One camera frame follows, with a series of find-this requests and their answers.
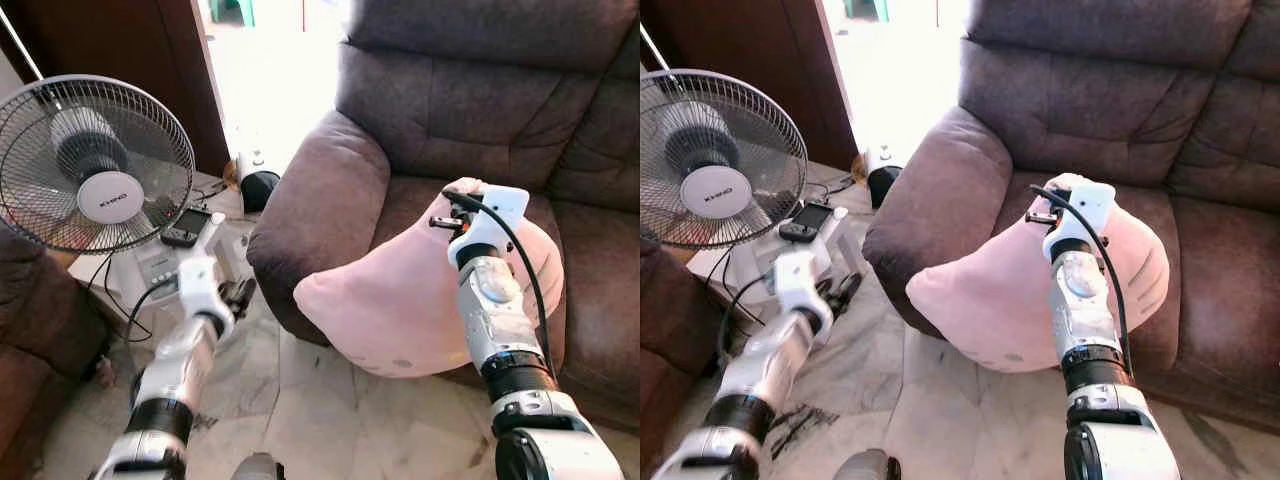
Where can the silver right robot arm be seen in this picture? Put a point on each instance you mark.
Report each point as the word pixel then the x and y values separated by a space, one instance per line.
pixel 1095 330
pixel 510 340

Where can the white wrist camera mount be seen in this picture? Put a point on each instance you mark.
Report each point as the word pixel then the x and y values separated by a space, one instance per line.
pixel 797 282
pixel 505 210
pixel 200 285
pixel 1093 205

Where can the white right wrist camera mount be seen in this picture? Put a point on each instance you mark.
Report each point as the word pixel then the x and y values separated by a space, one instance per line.
pixel 1093 205
pixel 505 210

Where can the small black white appliance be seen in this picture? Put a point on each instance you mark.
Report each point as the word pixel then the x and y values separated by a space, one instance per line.
pixel 884 185
pixel 260 188

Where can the dark brown wooden door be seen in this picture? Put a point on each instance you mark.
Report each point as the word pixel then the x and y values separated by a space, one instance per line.
pixel 740 45
pixel 110 45

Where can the grey electric fan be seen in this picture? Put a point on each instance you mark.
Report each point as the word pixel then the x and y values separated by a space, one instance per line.
pixel 720 150
pixel 95 165

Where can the white box appliance with buttons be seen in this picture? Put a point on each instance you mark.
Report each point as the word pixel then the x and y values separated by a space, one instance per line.
pixel 150 270
pixel 750 265

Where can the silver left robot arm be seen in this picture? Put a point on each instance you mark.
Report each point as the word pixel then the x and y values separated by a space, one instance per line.
pixel 170 380
pixel 755 380

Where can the pink cat face pillow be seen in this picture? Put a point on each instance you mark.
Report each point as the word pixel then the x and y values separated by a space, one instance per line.
pixel 400 300
pixel 1000 300

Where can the dark brown armchair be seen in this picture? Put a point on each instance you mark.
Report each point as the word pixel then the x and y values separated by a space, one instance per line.
pixel 670 360
pixel 40 340

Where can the teal plastic stool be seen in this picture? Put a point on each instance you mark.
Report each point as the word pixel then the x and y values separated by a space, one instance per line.
pixel 230 10
pixel 868 8

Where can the grey robot foot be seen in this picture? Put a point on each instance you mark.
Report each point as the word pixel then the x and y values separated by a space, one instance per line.
pixel 258 467
pixel 866 465

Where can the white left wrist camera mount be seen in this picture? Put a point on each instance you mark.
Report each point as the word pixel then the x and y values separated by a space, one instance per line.
pixel 200 285
pixel 797 282

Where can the brown fabric sofa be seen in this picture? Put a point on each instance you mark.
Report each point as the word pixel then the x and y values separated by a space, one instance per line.
pixel 480 110
pixel 1100 110

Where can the silver metal rod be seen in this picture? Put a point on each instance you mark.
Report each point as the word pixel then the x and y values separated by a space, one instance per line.
pixel 654 47
pixel 22 50

